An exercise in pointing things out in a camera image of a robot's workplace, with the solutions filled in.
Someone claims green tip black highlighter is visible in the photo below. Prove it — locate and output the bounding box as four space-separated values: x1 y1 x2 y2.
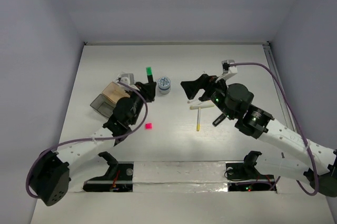
147 74 154 83

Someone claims green highlighter cap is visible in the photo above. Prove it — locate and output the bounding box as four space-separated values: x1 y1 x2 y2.
146 67 152 75

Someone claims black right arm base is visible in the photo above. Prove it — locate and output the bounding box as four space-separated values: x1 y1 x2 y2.
224 151 277 192

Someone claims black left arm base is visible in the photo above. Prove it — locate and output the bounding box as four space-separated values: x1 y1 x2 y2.
83 151 134 192

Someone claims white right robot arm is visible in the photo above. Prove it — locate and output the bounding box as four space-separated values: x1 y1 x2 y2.
181 74 336 197

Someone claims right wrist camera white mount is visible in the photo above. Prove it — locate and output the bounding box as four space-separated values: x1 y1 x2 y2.
215 60 237 83

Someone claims left blue paint jar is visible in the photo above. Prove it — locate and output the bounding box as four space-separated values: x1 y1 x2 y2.
157 76 171 94

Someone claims yellow capped marker lower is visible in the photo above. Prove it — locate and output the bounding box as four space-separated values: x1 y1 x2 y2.
196 107 201 132

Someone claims yellow capped marker crossing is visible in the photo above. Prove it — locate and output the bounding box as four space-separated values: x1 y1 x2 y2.
190 103 214 110

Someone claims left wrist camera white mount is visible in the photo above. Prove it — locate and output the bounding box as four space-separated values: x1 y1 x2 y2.
113 72 135 87

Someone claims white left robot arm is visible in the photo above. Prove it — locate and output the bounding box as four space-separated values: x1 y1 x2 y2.
25 81 156 206

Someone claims amber plastic container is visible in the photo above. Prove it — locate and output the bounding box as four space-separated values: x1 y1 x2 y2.
102 82 130 104

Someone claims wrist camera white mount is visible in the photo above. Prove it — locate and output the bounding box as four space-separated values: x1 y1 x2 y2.
113 72 135 87
215 60 237 83

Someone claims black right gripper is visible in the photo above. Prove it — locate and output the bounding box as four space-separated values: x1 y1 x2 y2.
181 73 235 120

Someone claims pink tip black highlighter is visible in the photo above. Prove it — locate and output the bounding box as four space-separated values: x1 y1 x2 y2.
212 114 226 127

